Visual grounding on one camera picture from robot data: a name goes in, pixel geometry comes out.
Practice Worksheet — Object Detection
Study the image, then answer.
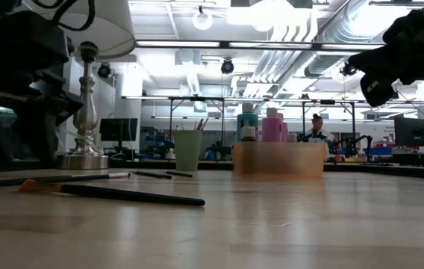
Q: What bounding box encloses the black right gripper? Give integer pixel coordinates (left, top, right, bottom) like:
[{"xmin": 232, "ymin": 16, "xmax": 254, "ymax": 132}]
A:
[{"xmin": 347, "ymin": 5, "xmax": 424, "ymax": 108}]

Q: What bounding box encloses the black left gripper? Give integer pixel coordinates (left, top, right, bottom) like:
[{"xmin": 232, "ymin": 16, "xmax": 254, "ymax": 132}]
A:
[{"xmin": 0, "ymin": 10, "xmax": 85, "ymax": 127}]

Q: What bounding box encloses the orange bristle paint brush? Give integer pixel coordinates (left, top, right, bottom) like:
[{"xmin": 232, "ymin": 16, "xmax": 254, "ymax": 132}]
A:
[{"xmin": 18, "ymin": 179, "xmax": 206, "ymax": 207}]

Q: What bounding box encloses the teal large paint bottle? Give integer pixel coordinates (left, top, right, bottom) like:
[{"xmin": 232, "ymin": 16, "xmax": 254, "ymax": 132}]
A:
[{"xmin": 236, "ymin": 102, "xmax": 259, "ymax": 143}]

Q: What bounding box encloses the white shade silver table lamp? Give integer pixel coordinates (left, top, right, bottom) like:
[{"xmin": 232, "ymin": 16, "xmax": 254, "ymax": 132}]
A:
[{"xmin": 34, "ymin": 0, "xmax": 137, "ymax": 171}]

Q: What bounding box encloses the black computer monitor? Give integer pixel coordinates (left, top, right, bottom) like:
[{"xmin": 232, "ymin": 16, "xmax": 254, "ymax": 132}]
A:
[
  {"xmin": 99, "ymin": 117, "xmax": 139, "ymax": 143},
  {"xmin": 393, "ymin": 116, "xmax": 424, "ymax": 147}
]

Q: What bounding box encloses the person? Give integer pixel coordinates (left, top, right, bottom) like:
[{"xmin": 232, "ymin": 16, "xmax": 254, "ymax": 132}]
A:
[{"xmin": 304, "ymin": 113, "xmax": 336, "ymax": 143}]

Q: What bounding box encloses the overhead light bar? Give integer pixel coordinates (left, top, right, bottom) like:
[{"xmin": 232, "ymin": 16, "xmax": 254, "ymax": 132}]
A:
[{"xmin": 136, "ymin": 39, "xmax": 387, "ymax": 52}]

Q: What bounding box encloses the orange translucent plastic bin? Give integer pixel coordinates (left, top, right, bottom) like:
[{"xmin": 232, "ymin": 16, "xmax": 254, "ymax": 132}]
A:
[{"xmin": 232, "ymin": 140, "xmax": 328, "ymax": 179}]

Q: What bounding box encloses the green plastic cup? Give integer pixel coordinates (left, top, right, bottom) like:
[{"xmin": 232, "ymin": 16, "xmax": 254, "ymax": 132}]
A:
[{"xmin": 173, "ymin": 129, "xmax": 204, "ymax": 172}]

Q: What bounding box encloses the silver ventilation duct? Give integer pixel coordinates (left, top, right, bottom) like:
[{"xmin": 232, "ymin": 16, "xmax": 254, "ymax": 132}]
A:
[{"xmin": 251, "ymin": 0, "xmax": 387, "ymax": 81}]

